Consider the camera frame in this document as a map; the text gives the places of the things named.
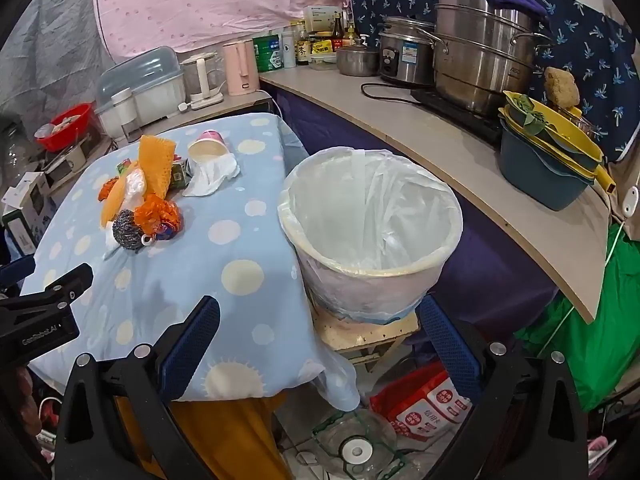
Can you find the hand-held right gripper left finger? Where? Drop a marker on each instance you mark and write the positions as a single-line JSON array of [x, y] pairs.
[[192, 345]]

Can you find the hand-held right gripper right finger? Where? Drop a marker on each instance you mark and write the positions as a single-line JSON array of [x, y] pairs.
[[447, 340]]

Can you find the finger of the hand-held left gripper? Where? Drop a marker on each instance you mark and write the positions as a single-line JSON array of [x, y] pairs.
[[17, 268], [75, 282]]

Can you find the steel wool scrubber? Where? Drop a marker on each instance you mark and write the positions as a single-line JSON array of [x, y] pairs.
[[127, 232]]

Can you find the orange cloth strip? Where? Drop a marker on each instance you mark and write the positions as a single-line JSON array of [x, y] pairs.
[[112, 207]]

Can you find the orange dotted wrapper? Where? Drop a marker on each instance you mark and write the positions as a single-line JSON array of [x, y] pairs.
[[106, 190]]

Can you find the red and blue wrapper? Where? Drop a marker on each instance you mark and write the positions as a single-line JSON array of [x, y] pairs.
[[167, 231]]

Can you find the orange plastic bag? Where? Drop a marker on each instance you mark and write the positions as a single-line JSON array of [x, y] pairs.
[[157, 212]]

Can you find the white lined trash bin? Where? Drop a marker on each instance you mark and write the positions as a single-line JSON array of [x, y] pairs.
[[350, 285]]

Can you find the white plastic bag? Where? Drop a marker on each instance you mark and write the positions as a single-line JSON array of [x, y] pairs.
[[134, 185]]

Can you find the orange mesh dish cloth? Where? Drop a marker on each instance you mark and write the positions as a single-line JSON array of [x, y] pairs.
[[155, 165]]

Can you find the green toothpaste box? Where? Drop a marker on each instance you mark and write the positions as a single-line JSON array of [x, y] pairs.
[[179, 175]]

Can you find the white paper tissue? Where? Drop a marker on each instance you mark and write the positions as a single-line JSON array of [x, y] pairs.
[[210, 177]]

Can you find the pink paper cup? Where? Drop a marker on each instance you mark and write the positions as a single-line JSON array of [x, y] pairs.
[[207, 152]]

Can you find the white carton box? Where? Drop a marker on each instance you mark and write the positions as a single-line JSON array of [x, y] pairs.
[[27, 210]]

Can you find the red and white package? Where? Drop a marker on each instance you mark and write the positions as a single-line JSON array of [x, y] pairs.
[[420, 410]]

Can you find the purple counter curtain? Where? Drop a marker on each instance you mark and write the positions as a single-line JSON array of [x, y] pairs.
[[480, 270]]

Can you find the wooden stool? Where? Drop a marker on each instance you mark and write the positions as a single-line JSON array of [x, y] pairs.
[[350, 335]]

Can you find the blue dotted blanket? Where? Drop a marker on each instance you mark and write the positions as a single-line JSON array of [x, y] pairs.
[[225, 240]]

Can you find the small beige pot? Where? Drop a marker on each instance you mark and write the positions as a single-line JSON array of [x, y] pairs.
[[70, 162]]

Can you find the clear glass lid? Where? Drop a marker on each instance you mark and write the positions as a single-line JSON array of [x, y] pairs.
[[355, 447]]

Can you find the red plastic basin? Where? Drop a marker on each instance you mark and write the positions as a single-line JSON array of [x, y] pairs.
[[75, 130]]

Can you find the green plastic bag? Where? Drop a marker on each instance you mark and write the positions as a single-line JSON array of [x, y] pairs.
[[615, 320]]

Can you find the white power plug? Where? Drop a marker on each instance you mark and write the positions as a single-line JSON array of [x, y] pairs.
[[184, 106]]

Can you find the grey plastic sheet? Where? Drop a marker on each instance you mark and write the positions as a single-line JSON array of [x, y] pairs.
[[40, 60]]

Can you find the dish box with grey lid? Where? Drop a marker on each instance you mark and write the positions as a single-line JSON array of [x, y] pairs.
[[145, 75]]

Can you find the black induction cooktop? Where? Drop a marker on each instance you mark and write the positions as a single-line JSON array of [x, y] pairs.
[[465, 120]]

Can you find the yellow drain basket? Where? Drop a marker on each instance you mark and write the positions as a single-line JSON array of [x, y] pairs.
[[575, 142], [602, 180]]

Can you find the green vegetable leaves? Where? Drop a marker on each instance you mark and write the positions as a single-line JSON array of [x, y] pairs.
[[530, 115]]

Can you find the glass electric kettle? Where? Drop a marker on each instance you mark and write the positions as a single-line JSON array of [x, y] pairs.
[[202, 75]]

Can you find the pink electric kettle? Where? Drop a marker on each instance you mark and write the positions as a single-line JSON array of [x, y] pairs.
[[240, 67]]

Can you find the brown loofah sponge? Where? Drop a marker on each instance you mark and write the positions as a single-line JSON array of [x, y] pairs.
[[562, 87]]

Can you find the large steel steamer pot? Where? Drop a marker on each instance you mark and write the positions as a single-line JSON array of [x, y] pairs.
[[475, 60]]

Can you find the steel rice cooker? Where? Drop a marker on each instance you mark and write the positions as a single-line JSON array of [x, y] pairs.
[[405, 55]]

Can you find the small steel lidded pot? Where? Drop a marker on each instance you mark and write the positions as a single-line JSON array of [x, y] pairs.
[[356, 60]]

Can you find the green tin can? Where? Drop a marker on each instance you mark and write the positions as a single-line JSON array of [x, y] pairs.
[[267, 55]]

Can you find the clear food container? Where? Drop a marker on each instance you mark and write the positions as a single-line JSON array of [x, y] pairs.
[[322, 61]]

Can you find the pink dotted sheet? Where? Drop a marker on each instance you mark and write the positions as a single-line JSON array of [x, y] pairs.
[[200, 0]]

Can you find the white thermos bottle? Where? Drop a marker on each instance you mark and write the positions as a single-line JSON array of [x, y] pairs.
[[289, 50]]

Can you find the white pump bottle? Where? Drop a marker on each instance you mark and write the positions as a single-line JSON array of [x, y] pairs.
[[363, 41]]

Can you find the dark sauce bottle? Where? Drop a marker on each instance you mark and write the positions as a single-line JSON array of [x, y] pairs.
[[302, 50]]

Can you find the amber oil bottle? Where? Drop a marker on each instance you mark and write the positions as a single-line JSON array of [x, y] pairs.
[[351, 35]]

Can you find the red label sauce bottle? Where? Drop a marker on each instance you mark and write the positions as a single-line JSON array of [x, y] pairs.
[[338, 32]]

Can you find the navy patterned cloth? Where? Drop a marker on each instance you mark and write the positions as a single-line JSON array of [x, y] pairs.
[[590, 35]]

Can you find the white cardboard box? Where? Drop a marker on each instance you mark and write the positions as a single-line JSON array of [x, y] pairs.
[[322, 17]]

